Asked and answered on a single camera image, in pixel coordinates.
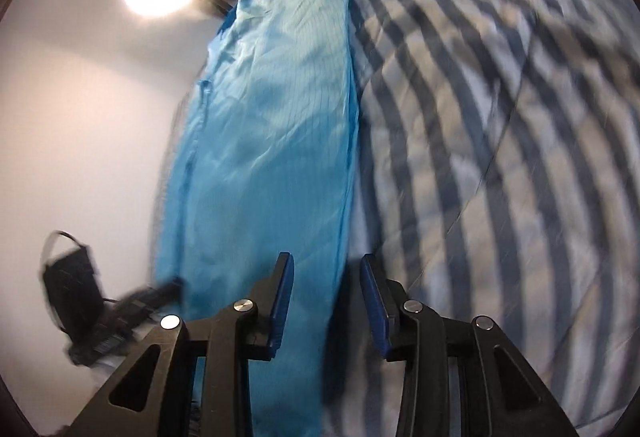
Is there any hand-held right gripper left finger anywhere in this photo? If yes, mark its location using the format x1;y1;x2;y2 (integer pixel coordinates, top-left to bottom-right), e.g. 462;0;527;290
65;252;295;437

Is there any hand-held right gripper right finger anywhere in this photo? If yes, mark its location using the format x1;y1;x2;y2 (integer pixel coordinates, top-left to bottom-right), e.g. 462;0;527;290
360;253;578;437

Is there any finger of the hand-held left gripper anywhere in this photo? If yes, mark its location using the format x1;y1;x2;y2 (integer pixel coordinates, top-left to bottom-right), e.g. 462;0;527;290
125;277;183;313

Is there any light blue jacket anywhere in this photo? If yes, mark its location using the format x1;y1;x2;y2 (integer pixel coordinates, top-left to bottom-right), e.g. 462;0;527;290
152;0;361;437

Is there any blue white striped blanket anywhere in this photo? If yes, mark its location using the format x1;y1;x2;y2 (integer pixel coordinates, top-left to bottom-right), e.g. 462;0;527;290
270;0;640;437

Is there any black tripod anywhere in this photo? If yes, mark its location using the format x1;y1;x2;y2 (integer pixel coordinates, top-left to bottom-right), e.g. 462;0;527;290
197;0;238;20

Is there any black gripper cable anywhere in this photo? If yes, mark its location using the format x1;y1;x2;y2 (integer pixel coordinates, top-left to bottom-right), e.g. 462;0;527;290
41;230;93;268

